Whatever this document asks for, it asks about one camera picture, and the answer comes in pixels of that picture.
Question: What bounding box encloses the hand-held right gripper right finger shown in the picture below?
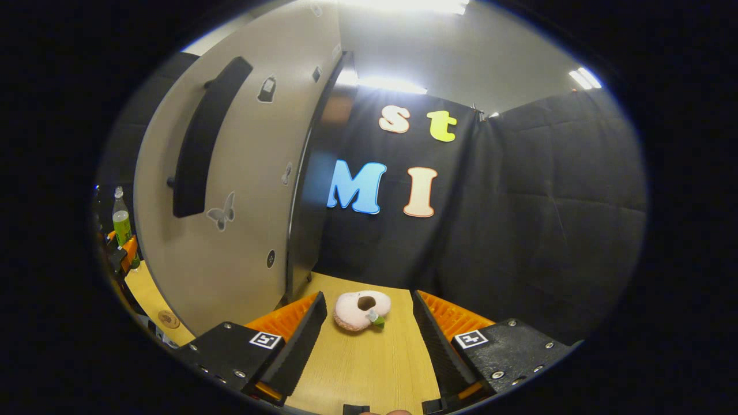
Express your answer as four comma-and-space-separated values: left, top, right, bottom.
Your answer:
411, 290, 584, 413

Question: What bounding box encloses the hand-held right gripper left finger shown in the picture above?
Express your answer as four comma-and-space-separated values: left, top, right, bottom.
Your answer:
173, 291, 328, 407

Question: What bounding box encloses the green drink bottle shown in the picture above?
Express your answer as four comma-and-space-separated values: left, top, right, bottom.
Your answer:
111, 186, 141, 270

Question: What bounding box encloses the black door handle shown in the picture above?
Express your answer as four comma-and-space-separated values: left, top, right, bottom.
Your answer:
167, 56, 254, 218

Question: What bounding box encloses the cream cabinet door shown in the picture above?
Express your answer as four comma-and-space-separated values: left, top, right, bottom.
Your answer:
134, 0, 344, 338

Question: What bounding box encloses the pink white plush toy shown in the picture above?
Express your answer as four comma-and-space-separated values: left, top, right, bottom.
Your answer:
333, 290, 393, 332

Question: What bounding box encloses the ceiling light panel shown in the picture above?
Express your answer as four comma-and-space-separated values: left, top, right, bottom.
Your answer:
356, 75, 428, 96
569, 67, 603, 90

